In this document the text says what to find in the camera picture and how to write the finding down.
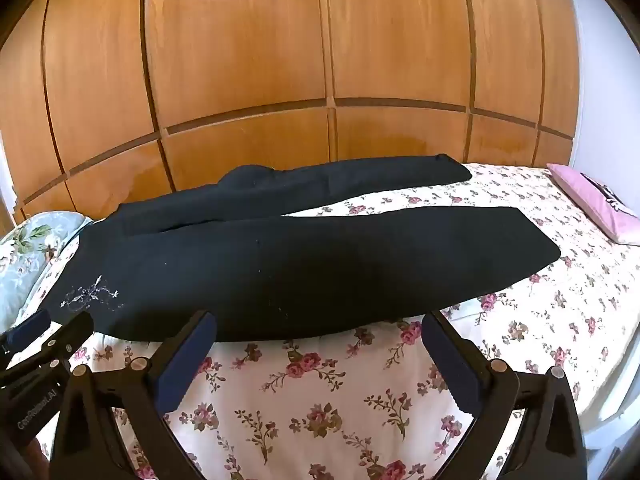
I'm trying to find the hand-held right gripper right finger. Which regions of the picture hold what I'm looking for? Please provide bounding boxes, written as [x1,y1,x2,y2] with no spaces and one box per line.
[421,310,588,480]

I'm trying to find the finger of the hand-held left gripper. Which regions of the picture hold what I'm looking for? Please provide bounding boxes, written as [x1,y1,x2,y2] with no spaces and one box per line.
[0,311,95,388]
[0,308,53,356]

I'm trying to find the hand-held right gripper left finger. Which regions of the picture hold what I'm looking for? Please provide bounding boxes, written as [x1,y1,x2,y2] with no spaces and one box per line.
[50,310,218,480]

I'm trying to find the black pants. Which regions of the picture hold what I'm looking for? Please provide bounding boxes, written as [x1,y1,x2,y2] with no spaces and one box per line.
[42,152,561,343]

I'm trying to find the light blue floral pillow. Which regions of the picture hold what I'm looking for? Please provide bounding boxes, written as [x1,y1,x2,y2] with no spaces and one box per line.
[0,210,93,331]

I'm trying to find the floral bedspread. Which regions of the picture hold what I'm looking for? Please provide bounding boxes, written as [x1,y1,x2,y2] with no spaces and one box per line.
[20,162,640,480]

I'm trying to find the pink pillow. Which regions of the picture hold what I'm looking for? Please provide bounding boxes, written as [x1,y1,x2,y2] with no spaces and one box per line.
[546,162,640,247]

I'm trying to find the dark patterned cloth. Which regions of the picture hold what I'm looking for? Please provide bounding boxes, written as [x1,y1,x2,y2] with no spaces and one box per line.
[580,172,626,213]

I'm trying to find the wooden wardrobe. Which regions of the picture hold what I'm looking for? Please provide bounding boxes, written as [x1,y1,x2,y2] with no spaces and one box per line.
[0,0,583,226]

